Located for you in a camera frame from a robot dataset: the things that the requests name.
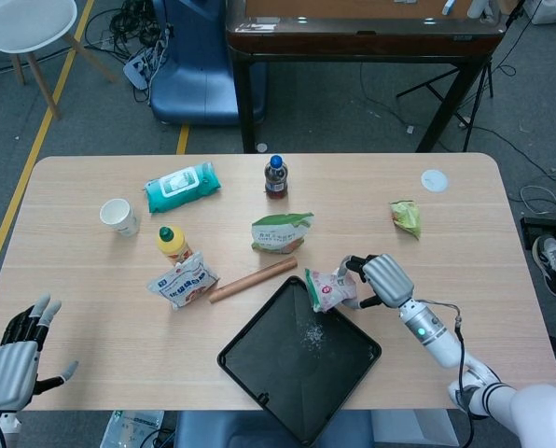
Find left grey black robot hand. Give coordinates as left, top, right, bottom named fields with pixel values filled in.
left=0, top=292, right=79, bottom=412

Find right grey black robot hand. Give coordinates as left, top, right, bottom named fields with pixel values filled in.
left=336, top=254, right=414, bottom=312

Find pink snack packet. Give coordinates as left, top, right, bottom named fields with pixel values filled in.
left=304, top=268, right=358, bottom=314

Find black baking tray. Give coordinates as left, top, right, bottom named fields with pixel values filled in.
left=216, top=274, right=382, bottom=447

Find crumpled green snack bag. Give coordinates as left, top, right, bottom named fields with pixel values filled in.
left=389, top=200, right=422, bottom=241

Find white round table grommet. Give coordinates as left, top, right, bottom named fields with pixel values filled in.
left=421, top=169, right=449, bottom=192

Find green white corn starch pouch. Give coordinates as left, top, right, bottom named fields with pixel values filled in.
left=251, top=212, right=315, bottom=256

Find clear plastic package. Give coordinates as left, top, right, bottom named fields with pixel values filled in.
left=99, top=409, right=165, bottom=448

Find wooden rolling pin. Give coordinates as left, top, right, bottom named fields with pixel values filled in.
left=207, top=258, right=299, bottom=303

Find dark liquid bottle blue cap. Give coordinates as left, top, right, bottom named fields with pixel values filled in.
left=264, top=155, right=289, bottom=200

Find black flat floor box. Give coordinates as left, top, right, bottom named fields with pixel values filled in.
left=520, top=216, right=556, bottom=244

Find black grey sneaker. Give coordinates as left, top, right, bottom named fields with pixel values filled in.
left=531, top=234, right=556, bottom=299

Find white paper cup stack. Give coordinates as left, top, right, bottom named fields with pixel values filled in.
left=99, top=198, right=141, bottom=238

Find white castor sugar bag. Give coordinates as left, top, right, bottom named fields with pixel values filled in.
left=146, top=251, right=220, bottom=312

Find black tripod stand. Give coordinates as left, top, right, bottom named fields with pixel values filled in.
left=396, top=0, right=526, bottom=130

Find yellow bottle green cap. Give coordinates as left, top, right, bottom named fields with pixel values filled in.
left=155, top=226, right=195, bottom=267

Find blue robot body base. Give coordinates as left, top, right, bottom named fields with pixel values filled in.
left=173, top=410, right=375, bottom=448

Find teal wet wipes pack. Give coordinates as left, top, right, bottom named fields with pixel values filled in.
left=143, top=161, right=223, bottom=215

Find dark brown mahjong table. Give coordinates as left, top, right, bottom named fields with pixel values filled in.
left=225, top=0, right=506, bottom=154

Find blue chair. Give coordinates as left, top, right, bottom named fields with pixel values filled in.
left=149, top=0, right=268, bottom=127

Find white power strip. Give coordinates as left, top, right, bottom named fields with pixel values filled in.
left=122, top=49, right=160, bottom=90

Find white chair wooden legs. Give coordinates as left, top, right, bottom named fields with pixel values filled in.
left=0, top=0, right=118, bottom=120

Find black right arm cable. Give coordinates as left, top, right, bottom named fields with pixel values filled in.
left=426, top=301, right=476, bottom=448

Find tangled black floor cables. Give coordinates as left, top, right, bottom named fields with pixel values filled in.
left=84, top=0, right=172, bottom=62

